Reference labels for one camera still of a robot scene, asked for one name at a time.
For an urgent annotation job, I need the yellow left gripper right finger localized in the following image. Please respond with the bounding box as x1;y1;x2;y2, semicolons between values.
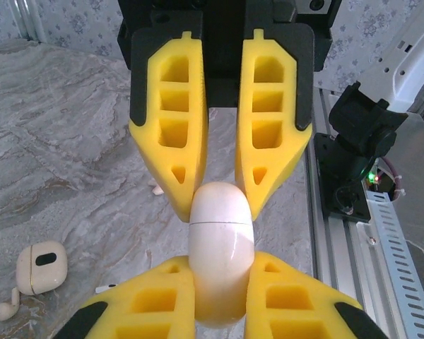
245;251;391;339

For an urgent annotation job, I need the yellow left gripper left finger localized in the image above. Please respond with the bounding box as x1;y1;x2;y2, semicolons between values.
52;256;197;339

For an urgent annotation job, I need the white wireless earbud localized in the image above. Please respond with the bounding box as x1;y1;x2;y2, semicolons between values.
95;282;118;295

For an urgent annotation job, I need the cream charging case gold line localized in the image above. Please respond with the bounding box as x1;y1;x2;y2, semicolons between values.
16;240;69;296

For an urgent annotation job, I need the plain white charging case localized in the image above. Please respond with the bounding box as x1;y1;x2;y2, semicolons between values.
187;182;255;329

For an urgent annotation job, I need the controller board with LED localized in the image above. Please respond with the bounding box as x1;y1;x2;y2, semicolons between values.
362;165;388;194

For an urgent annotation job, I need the wide aluminium mounting rail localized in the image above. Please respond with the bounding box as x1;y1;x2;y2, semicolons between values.
305;86;411;339

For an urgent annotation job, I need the white slotted cable duct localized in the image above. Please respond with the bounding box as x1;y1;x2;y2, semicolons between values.
365;190;424;339

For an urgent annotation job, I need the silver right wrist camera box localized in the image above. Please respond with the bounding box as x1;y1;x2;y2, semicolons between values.
295;0;332;17

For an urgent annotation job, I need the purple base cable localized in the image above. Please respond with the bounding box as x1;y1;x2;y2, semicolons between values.
376;155;406;203

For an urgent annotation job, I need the aluminium frame post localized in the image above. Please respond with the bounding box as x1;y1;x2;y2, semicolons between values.
16;0;49;42

